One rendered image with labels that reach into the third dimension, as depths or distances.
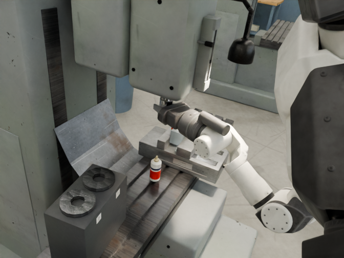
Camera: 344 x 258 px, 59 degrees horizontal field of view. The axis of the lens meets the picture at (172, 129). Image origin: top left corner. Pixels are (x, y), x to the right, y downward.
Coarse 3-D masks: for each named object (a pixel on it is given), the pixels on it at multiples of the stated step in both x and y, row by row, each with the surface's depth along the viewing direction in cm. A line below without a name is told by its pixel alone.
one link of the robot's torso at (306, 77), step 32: (320, 32) 40; (288, 64) 43; (320, 64) 40; (288, 96) 43; (320, 96) 39; (288, 128) 45; (320, 128) 37; (288, 160) 43; (320, 160) 36; (320, 192) 36; (320, 224) 48
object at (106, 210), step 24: (96, 168) 89; (72, 192) 80; (96, 192) 82; (120, 192) 88; (48, 216) 75; (72, 216) 74; (96, 216) 76; (120, 216) 94; (48, 240) 80; (72, 240) 76; (96, 240) 81
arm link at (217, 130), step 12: (192, 120) 90; (204, 120) 87; (216, 120) 85; (192, 132) 89; (204, 132) 86; (216, 132) 86; (228, 132) 85; (204, 144) 83; (216, 144) 84; (228, 144) 88; (204, 156) 85
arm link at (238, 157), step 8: (232, 128) 88; (232, 136) 88; (240, 136) 88; (232, 144) 89; (240, 144) 86; (232, 152) 90; (240, 152) 85; (232, 160) 84; (240, 160) 83; (224, 168) 86; (232, 168) 83
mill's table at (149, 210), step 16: (208, 112) 168; (144, 160) 126; (128, 176) 117; (144, 176) 118; (160, 176) 121; (176, 176) 121; (192, 176) 121; (128, 192) 110; (144, 192) 112; (160, 192) 111; (176, 192) 112; (128, 208) 105; (144, 208) 104; (160, 208) 105; (176, 208) 114; (128, 224) 98; (144, 224) 98; (160, 224) 102; (112, 240) 92; (128, 240) 94; (144, 240) 93; (48, 256) 85; (112, 256) 89; (128, 256) 88
